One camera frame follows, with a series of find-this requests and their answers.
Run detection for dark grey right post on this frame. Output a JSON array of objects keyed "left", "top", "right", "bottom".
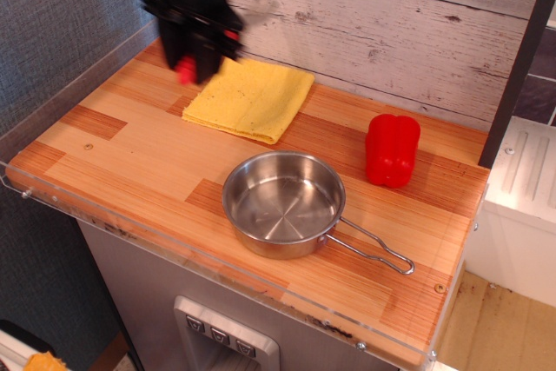
[{"left": 478, "top": 0, "right": 555, "bottom": 169}]

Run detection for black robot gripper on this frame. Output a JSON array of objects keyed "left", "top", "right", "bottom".
[{"left": 142, "top": 0, "right": 231, "bottom": 84}]

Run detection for clear acrylic table guard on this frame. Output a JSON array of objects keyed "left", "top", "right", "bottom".
[{"left": 1, "top": 26, "right": 488, "bottom": 370}]

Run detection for yellow cloth at corner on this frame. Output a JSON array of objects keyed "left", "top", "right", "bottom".
[{"left": 23, "top": 352, "right": 69, "bottom": 371}]

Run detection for yellow folded towel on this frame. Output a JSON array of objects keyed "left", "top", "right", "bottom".
[{"left": 182, "top": 58, "right": 314, "bottom": 145}]

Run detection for white toy sink unit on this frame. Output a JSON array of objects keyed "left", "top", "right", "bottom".
[{"left": 464, "top": 117, "right": 555, "bottom": 305}]

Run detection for stainless steel pan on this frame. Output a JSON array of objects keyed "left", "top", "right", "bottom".
[{"left": 222, "top": 150, "right": 415, "bottom": 275}]

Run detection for red toy bell pepper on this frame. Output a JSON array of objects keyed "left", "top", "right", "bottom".
[{"left": 365, "top": 114, "right": 420, "bottom": 188}]

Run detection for silver dispenser button panel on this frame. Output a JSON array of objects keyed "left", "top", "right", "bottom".
[{"left": 173, "top": 295, "right": 281, "bottom": 370}]

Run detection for red handled metal fork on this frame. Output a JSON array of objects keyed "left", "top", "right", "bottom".
[{"left": 174, "top": 0, "right": 277, "bottom": 84}]

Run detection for grey toy fridge cabinet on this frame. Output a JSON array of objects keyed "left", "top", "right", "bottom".
[{"left": 78, "top": 222, "right": 394, "bottom": 370}]

